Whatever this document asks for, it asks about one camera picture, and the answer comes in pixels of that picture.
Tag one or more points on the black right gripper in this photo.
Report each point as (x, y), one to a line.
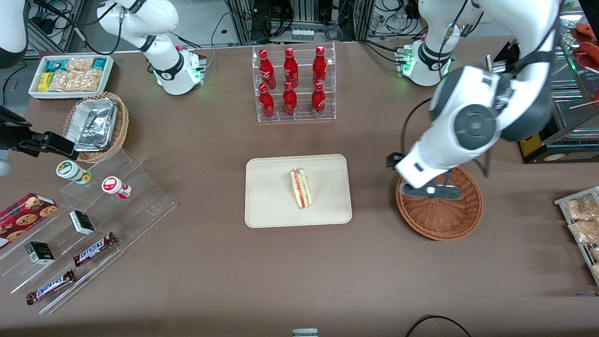
(14, 136)

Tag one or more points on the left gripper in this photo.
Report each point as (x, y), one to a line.
(390, 159)

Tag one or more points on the triangle sandwich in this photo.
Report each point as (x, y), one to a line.
(301, 187)

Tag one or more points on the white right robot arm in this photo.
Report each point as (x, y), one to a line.
(173, 70)

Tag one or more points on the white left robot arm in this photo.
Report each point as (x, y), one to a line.
(472, 126)

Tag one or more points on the aluminium foil tray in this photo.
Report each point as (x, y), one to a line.
(93, 124)

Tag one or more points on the brown round wicker basket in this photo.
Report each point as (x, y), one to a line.
(440, 217)

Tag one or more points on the light wicker basket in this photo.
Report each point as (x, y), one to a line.
(120, 126)

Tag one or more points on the beige plastic serving tray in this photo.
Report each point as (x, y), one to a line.
(271, 192)

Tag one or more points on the green lid yogurt cup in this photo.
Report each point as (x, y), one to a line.
(70, 171)

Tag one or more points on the white rectangular snack bin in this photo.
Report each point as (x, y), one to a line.
(35, 91)

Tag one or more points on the red lid yogurt cup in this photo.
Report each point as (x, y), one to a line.
(113, 186)

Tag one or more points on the yellow snack packet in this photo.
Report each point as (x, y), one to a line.
(45, 83)

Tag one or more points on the large clear peanut bag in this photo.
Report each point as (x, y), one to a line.
(75, 81)

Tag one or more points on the small black carton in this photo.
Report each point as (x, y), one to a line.
(40, 252)
(82, 223)

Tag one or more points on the red tartan cookie box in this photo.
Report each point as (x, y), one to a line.
(23, 217)

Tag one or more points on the small clear peanut bag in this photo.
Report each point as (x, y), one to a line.
(79, 63)

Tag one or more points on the small teal snack packet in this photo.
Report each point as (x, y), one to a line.
(99, 63)

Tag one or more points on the clear acrylic step shelf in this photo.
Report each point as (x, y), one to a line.
(140, 201)

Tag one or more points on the snickers chocolate bar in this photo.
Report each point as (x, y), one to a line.
(93, 249)
(50, 287)

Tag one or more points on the clear acrylic bottle rack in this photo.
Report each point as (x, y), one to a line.
(331, 93)

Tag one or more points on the red cola bottle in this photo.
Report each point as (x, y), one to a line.
(266, 68)
(266, 105)
(290, 68)
(289, 103)
(318, 103)
(319, 65)

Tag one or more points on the black food warmer cabinet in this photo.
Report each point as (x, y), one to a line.
(575, 157)

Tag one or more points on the steel warmer pan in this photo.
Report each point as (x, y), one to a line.
(573, 114)

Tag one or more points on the clear bag fried snacks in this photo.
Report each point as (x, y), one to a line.
(582, 208)
(595, 253)
(595, 271)
(585, 231)

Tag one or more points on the white power strip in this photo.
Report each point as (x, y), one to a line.
(302, 34)

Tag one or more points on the grey device edge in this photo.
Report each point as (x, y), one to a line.
(305, 333)

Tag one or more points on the small blue object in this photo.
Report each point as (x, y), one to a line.
(587, 295)

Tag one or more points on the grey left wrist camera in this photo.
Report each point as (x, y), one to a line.
(430, 191)

